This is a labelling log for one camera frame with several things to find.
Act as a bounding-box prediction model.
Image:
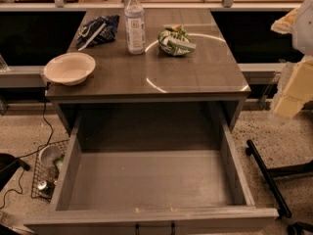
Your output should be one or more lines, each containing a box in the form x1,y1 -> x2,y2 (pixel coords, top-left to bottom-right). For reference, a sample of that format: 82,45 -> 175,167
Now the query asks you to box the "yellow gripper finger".
271,8 -> 298,34
271,56 -> 313,118

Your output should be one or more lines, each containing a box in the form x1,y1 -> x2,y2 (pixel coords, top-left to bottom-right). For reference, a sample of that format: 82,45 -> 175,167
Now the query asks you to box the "clear plastic water bottle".
124,0 -> 146,55

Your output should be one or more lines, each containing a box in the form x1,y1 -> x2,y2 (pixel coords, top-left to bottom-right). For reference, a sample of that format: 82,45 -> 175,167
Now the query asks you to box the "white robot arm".
271,0 -> 313,118

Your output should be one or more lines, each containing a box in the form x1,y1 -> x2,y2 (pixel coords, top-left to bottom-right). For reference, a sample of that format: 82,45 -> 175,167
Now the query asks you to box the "grey drawer cabinet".
45,7 -> 252,152

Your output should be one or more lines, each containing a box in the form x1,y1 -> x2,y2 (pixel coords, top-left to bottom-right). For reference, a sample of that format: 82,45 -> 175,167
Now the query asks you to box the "open grey middle drawer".
25,102 -> 278,235

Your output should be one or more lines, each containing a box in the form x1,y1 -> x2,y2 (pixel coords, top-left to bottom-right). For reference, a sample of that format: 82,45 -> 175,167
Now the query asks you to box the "green chip bag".
157,24 -> 197,57

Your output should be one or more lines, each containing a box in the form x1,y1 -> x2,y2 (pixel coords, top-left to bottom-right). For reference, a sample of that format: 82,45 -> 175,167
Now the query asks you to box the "black chair base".
246,139 -> 313,235

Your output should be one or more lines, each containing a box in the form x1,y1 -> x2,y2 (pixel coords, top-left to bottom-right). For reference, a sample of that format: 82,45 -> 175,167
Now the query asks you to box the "blue chip bag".
76,15 -> 119,51

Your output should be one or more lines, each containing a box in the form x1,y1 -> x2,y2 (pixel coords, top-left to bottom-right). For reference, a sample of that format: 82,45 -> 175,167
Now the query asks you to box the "white bowl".
44,52 -> 96,86

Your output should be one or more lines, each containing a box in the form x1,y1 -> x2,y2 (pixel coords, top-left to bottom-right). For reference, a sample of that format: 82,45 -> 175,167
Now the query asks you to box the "black object at left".
0,153 -> 30,191

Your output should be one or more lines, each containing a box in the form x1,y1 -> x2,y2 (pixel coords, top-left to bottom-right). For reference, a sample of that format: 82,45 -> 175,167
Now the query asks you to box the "black cable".
0,81 -> 55,211

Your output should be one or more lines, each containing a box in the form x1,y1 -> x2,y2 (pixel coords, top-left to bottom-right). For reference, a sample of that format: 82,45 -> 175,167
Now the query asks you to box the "black wire basket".
31,140 -> 68,202

